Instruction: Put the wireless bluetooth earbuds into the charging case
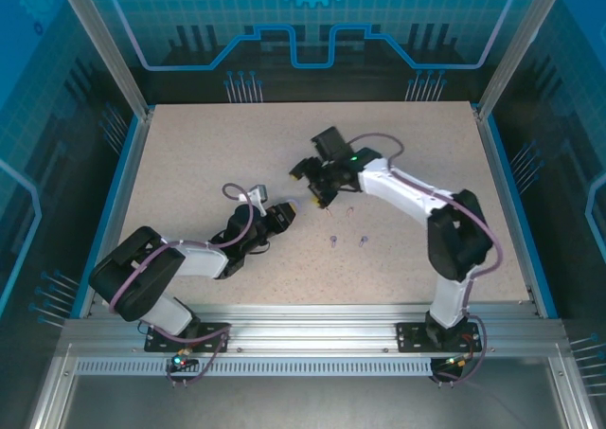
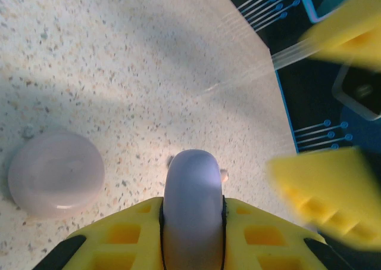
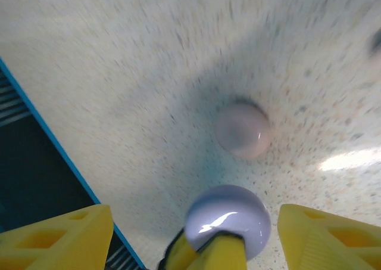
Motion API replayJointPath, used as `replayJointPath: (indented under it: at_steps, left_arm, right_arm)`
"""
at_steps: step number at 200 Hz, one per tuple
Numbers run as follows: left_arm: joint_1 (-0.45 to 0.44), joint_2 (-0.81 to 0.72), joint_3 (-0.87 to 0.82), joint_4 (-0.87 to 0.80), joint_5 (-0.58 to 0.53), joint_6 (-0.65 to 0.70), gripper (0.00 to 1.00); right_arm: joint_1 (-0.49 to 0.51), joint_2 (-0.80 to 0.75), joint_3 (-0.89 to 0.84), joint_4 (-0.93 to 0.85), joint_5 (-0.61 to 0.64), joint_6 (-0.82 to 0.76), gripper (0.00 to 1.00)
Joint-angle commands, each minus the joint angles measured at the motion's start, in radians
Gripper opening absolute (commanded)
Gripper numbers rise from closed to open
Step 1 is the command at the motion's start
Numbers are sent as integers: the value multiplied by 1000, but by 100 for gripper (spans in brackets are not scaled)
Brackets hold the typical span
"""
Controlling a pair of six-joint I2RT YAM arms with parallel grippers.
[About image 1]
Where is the black base plate left arm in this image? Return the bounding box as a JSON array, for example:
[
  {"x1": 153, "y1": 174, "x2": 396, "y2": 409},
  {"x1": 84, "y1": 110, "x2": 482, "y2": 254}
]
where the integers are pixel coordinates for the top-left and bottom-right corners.
[{"x1": 144, "y1": 322, "x2": 232, "y2": 354}]

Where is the black base plate right arm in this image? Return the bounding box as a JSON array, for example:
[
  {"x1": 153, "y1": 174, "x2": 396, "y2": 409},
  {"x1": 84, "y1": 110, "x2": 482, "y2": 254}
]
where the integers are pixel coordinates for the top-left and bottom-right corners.
[{"x1": 396, "y1": 321, "x2": 483, "y2": 354}]

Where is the grey metal bottom tray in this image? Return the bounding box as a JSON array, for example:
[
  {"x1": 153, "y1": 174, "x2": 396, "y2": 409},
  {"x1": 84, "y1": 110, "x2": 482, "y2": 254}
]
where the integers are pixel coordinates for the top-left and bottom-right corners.
[{"x1": 61, "y1": 376, "x2": 569, "y2": 429}]

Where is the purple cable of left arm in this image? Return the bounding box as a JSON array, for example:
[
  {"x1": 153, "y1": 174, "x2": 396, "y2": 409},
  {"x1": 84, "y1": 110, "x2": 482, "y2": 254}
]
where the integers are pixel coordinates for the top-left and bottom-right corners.
[{"x1": 108, "y1": 182, "x2": 259, "y2": 388}]

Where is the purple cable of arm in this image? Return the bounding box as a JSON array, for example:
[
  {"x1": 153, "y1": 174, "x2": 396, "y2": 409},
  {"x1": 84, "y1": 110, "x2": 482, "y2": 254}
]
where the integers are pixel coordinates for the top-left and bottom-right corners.
[
  {"x1": 108, "y1": 182, "x2": 259, "y2": 388},
  {"x1": 348, "y1": 133, "x2": 503, "y2": 388}
]

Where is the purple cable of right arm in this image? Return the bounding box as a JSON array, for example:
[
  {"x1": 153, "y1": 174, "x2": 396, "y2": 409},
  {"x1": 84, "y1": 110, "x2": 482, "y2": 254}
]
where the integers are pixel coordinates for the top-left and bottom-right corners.
[{"x1": 348, "y1": 133, "x2": 503, "y2": 388}]

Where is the aluminium front frame rail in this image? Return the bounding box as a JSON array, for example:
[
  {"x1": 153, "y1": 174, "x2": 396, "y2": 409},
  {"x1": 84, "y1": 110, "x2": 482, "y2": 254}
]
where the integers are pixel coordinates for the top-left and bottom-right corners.
[{"x1": 61, "y1": 302, "x2": 565, "y2": 360}]

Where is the aluminium side rail blue strip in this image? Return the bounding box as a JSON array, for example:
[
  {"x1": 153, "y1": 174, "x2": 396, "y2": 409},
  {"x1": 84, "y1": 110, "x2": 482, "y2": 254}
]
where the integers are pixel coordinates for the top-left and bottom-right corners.
[
  {"x1": 78, "y1": 106, "x2": 155, "y2": 320},
  {"x1": 475, "y1": 106, "x2": 560, "y2": 320}
]

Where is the slotted grey cable duct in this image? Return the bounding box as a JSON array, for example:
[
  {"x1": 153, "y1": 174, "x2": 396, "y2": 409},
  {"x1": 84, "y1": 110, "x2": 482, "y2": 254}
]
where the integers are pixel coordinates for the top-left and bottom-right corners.
[{"x1": 74, "y1": 356, "x2": 439, "y2": 379}]

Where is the aluminium corner post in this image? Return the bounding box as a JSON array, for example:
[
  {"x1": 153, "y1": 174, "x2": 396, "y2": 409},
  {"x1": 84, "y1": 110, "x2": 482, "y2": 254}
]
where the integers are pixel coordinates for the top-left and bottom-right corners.
[
  {"x1": 475, "y1": 0, "x2": 562, "y2": 120},
  {"x1": 52, "y1": 0, "x2": 156, "y2": 120}
]

